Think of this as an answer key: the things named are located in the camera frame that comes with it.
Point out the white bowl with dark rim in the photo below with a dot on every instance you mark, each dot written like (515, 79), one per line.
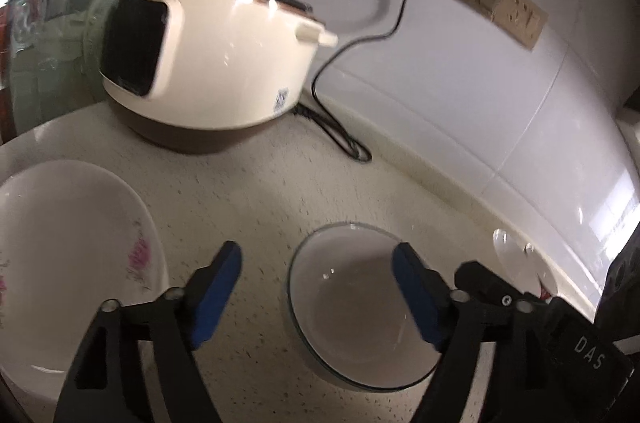
(350, 303)

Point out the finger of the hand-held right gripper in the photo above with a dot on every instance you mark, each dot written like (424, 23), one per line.
(482, 280)

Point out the white floral plate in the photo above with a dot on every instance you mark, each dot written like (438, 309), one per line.
(65, 253)

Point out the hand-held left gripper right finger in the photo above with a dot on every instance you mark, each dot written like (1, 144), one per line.
(420, 298)

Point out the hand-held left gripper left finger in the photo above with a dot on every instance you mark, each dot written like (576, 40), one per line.
(215, 298)

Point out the glass window pane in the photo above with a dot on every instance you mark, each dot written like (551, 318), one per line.
(60, 28)

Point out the cream and brown rice cooker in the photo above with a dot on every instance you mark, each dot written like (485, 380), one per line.
(210, 68)

